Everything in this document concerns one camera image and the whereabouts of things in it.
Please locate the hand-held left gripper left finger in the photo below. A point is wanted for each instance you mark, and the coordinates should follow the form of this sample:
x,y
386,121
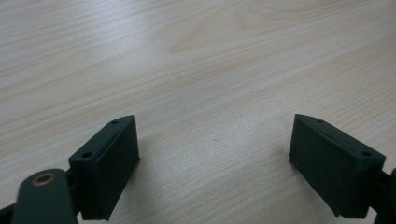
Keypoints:
x,y
106,168

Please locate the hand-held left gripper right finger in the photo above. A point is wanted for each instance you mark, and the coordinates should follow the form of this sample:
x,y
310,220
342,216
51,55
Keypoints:
x,y
330,168

